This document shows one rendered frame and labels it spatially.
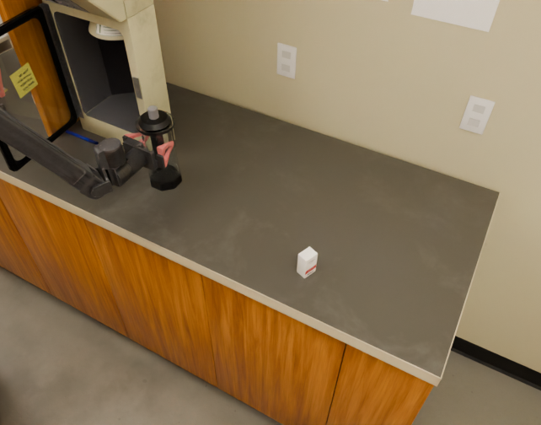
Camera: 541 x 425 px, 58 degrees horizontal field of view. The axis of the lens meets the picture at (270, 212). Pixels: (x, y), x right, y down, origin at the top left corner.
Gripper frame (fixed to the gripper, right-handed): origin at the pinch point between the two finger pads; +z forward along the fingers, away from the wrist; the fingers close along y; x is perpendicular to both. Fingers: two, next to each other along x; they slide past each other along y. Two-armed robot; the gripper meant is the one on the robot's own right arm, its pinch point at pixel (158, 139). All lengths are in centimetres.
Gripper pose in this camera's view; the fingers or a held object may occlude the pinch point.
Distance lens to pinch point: 148.1
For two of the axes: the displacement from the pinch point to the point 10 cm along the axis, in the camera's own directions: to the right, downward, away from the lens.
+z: 4.8, -6.3, 6.1
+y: -8.8, -3.5, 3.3
